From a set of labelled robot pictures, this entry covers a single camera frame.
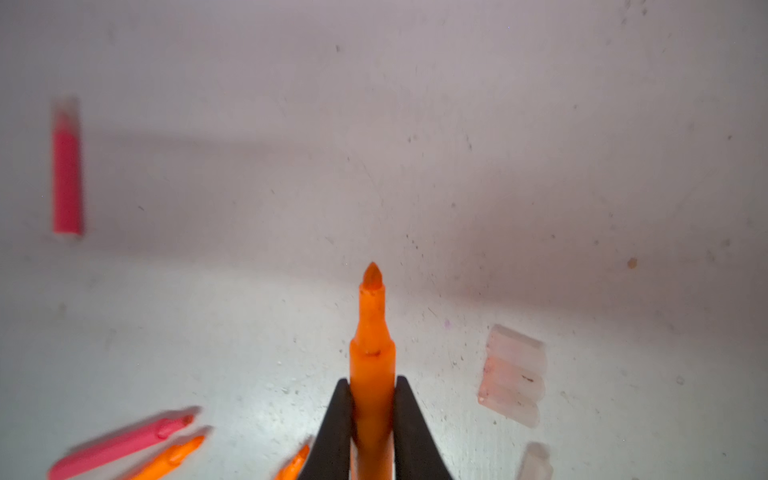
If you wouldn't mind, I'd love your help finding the orange highlighter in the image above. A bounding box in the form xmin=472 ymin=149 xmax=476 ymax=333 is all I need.
xmin=349 ymin=262 xmax=396 ymax=479
xmin=130 ymin=435 xmax=206 ymax=480
xmin=274 ymin=444 xmax=310 ymax=480

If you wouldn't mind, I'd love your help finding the translucent pen cap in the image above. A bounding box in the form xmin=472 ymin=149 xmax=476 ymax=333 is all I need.
xmin=486 ymin=324 xmax=548 ymax=376
xmin=477 ymin=382 xmax=540 ymax=428
xmin=517 ymin=442 xmax=554 ymax=480
xmin=481 ymin=358 xmax=546 ymax=402

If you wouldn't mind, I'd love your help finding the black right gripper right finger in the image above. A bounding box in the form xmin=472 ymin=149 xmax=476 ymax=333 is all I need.
xmin=393 ymin=376 xmax=453 ymax=480

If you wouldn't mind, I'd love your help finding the pink highlighter pen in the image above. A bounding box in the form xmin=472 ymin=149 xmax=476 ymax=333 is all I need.
xmin=48 ymin=413 xmax=195 ymax=480
xmin=51 ymin=96 xmax=85 ymax=237

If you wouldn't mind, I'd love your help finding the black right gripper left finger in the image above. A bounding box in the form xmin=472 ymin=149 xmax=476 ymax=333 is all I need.
xmin=297 ymin=379 xmax=354 ymax=480

